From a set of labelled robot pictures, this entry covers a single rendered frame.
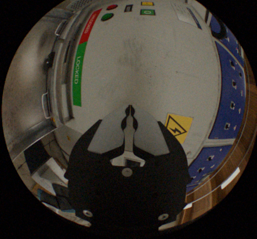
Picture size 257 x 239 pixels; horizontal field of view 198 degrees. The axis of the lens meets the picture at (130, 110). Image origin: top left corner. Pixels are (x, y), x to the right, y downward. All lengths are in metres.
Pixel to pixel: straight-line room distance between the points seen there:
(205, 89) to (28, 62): 0.53
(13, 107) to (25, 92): 0.09
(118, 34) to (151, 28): 0.06
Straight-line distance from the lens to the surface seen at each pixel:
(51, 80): 0.35
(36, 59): 0.43
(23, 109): 0.41
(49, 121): 0.44
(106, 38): 0.19
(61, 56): 0.22
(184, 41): 0.17
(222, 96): 0.55
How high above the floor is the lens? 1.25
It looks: 13 degrees down
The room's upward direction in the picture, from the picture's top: 100 degrees clockwise
